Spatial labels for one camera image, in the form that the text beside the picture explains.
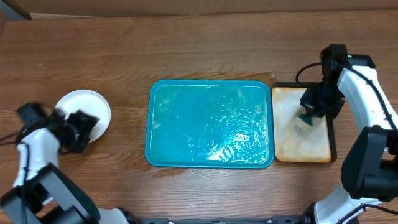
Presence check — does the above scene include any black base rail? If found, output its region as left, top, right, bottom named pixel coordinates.
left=123, top=211, right=315, bottom=224

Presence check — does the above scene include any white plate with brown stain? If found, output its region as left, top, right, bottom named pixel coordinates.
left=55, top=90, right=111, bottom=142

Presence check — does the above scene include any green and yellow sponge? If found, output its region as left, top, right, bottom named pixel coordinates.
left=295, top=114, right=313, bottom=130

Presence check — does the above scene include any teal plastic tray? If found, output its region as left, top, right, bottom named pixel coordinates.
left=145, top=80, right=275, bottom=169

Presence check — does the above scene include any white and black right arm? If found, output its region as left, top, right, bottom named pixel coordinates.
left=295, top=44, right=397, bottom=224

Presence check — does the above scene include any black tray with soapy foam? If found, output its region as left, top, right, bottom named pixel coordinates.
left=271, top=82, right=337, bottom=163

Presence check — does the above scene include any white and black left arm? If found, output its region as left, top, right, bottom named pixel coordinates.
left=1, top=103, right=139, bottom=224

